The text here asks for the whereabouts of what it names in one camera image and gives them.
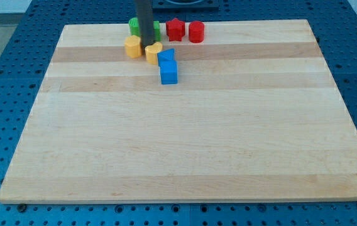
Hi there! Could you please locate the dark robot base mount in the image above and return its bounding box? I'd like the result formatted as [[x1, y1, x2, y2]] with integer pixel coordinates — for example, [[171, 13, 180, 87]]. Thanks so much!
[[152, 0, 219, 10]]

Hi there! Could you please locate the green square block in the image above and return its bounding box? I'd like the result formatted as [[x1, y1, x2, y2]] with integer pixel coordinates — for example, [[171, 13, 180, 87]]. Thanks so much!
[[153, 21, 161, 42]]

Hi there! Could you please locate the yellow hexagon block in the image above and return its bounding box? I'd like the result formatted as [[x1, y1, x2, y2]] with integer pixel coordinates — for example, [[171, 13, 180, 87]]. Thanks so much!
[[124, 35, 143, 58]]

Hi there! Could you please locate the red star block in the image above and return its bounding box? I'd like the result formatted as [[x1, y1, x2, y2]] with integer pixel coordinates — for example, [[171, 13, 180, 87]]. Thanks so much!
[[166, 18, 185, 41]]

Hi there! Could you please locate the yellow heart block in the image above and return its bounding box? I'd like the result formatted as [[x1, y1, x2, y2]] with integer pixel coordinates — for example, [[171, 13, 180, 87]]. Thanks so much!
[[145, 41, 163, 65]]

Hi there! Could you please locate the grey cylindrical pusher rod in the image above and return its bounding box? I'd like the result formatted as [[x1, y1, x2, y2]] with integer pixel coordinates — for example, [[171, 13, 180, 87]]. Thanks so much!
[[134, 0, 155, 48]]

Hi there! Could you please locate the blue cube block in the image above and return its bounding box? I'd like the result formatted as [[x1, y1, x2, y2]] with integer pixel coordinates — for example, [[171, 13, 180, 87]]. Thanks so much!
[[160, 60, 178, 85]]

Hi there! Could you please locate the wooden board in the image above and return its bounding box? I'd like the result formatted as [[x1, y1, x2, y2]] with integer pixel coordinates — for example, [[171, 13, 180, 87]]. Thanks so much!
[[0, 19, 357, 204]]

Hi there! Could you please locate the red cylinder block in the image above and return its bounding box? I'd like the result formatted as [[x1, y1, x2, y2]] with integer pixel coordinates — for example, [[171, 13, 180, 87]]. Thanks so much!
[[189, 21, 205, 43]]

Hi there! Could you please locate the green round block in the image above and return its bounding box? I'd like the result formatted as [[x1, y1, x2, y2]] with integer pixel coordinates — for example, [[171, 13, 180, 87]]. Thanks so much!
[[128, 17, 141, 37]]

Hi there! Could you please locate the blue triangle block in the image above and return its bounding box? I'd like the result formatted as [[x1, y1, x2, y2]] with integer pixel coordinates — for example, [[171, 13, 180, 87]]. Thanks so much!
[[157, 48, 175, 66]]

